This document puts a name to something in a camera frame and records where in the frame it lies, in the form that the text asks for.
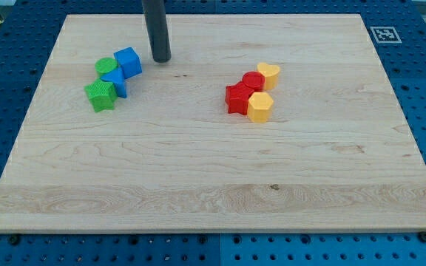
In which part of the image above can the blue cube block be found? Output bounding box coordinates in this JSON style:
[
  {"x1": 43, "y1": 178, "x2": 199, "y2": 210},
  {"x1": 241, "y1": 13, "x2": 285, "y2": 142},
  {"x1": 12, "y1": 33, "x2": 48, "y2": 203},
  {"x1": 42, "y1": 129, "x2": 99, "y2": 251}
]
[{"x1": 114, "y1": 47, "x2": 143, "y2": 78}]

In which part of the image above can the yellow hexagon block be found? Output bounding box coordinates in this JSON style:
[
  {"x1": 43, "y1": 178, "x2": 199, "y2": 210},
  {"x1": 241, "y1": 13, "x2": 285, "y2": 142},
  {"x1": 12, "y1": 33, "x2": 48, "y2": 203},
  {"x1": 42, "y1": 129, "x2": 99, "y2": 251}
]
[{"x1": 247, "y1": 92, "x2": 274, "y2": 123}]

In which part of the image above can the light wooden board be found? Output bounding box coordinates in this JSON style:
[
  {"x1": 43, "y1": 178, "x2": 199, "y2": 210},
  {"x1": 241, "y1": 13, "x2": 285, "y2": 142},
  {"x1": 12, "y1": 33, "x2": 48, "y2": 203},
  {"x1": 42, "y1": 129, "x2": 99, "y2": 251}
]
[{"x1": 0, "y1": 14, "x2": 426, "y2": 234}]

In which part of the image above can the green circle block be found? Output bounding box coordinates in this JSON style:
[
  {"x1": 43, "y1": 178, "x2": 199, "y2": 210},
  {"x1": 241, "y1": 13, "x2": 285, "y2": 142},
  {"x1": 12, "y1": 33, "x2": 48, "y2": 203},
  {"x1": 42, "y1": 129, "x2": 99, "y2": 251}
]
[{"x1": 95, "y1": 58, "x2": 118, "y2": 77}]

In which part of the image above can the black bolt front right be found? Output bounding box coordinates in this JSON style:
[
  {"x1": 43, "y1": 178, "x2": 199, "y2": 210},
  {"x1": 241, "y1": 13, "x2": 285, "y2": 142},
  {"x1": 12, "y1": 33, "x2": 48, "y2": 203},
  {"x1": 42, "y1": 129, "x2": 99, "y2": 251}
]
[{"x1": 417, "y1": 231, "x2": 426, "y2": 243}]

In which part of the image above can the black bolt front left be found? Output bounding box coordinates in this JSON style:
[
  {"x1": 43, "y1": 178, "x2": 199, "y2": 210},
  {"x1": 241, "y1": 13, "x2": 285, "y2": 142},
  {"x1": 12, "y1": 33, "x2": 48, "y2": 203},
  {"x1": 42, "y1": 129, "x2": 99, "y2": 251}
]
[{"x1": 7, "y1": 234, "x2": 21, "y2": 245}]

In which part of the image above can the black bolt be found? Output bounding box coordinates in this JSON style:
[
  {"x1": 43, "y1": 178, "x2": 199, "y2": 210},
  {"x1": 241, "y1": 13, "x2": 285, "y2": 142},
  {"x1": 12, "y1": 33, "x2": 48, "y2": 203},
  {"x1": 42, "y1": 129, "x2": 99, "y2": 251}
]
[
  {"x1": 7, "y1": 234, "x2": 21, "y2": 245},
  {"x1": 417, "y1": 231, "x2": 426, "y2": 243}
]

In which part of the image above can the red circle block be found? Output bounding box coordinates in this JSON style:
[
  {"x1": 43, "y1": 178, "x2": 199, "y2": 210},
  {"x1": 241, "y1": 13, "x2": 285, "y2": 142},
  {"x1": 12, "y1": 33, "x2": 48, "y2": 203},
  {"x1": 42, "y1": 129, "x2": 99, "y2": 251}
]
[{"x1": 242, "y1": 71, "x2": 266, "y2": 92}]

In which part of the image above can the yellow heart block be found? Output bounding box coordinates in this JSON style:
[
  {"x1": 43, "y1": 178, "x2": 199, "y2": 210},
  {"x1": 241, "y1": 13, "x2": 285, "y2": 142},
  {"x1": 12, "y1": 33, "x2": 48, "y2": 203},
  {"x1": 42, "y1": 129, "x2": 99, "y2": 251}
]
[{"x1": 257, "y1": 62, "x2": 281, "y2": 90}]

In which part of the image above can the green star block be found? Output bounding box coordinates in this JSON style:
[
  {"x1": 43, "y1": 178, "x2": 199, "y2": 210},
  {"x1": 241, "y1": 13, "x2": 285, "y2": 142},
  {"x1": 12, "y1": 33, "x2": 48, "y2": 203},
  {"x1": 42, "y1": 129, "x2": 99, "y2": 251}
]
[{"x1": 84, "y1": 79, "x2": 118, "y2": 112}]

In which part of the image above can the blue triangle block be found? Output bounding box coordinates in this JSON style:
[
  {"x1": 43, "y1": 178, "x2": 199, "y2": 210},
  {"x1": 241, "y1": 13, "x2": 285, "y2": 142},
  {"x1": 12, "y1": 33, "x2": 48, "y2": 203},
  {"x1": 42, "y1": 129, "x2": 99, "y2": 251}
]
[{"x1": 101, "y1": 67, "x2": 127, "y2": 98}]

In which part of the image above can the white fiducial marker tag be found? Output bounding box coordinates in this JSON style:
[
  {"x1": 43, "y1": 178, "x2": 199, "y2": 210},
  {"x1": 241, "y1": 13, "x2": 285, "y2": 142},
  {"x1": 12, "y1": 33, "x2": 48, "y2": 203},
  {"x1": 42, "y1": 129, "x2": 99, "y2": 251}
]
[{"x1": 371, "y1": 26, "x2": 402, "y2": 44}]

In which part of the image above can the red star block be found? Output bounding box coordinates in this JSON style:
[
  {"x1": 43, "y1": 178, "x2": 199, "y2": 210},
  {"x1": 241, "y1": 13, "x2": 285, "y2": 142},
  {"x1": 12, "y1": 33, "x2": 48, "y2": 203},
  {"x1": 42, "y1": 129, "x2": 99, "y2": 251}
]
[{"x1": 225, "y1": 81, "x2": 254, "y2": 115}]

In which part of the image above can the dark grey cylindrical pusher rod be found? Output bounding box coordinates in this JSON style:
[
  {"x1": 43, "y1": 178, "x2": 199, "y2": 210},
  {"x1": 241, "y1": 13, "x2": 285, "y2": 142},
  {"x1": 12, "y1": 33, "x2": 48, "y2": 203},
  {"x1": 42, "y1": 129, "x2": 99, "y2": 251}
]
[{"x1": 141, "y1": 0, "x2": 172, "y2": 64}]

